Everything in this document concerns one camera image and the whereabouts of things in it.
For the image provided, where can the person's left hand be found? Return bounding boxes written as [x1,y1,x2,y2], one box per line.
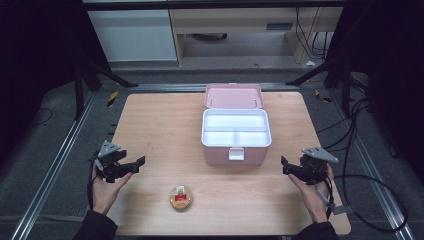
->
[91,164,134,216]

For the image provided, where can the hand-held gripper black cable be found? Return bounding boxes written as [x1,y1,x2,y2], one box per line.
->
[86,159,98,211]
[314,176,336,220]

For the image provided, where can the right hand-held gripper black cable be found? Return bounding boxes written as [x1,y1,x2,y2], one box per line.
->
[314,176,336,220]

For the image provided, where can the grey tape tab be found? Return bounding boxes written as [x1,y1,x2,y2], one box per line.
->
[331,205,354,216]

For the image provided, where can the round gold tin red label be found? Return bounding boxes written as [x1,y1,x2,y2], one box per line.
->
[168,185,194,211]

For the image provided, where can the white divided tray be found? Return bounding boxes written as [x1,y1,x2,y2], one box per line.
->
[201,108,272,148]

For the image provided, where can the black looped floor cable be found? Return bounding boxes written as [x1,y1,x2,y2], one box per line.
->
[316,97,410,234]

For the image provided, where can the black hanging desk cables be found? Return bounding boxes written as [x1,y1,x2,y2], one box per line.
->
[294,7,335,62]

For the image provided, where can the thin black floor cable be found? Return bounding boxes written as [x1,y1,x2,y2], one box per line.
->
[29,107,54,128]

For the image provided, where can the black metal stand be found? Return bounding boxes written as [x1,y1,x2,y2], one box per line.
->
[285,58,355,118]
[73,54,140,122]

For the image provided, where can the left hand-held gripper black cable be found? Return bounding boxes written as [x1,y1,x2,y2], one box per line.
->
[86,159,98,211]

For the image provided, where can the long metal floor rail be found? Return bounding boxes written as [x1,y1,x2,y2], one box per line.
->
[328,89,417,240]
[10,90,98,240]

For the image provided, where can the yellow black tape strip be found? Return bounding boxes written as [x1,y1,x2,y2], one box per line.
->
[314,89,333,104]
[106,90,120,108]

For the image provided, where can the white cabinet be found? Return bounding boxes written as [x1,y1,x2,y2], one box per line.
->
[87,9,178,63]

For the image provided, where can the light wooden desk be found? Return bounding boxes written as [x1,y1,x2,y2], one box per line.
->
[168,6,344,67]

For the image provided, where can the pink storage box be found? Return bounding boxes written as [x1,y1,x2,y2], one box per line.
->
[201,83,273,167]

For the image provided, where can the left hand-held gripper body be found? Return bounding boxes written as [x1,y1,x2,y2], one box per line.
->
[91,139,124,184]

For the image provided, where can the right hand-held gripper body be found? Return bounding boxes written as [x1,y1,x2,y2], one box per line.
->
[297,146,340,186]

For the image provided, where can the short metal floor rail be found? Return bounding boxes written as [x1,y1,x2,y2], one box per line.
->
[132,82,301,93]

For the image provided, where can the person's right hand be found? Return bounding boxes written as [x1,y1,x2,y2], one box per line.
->
[287,164,335,225]

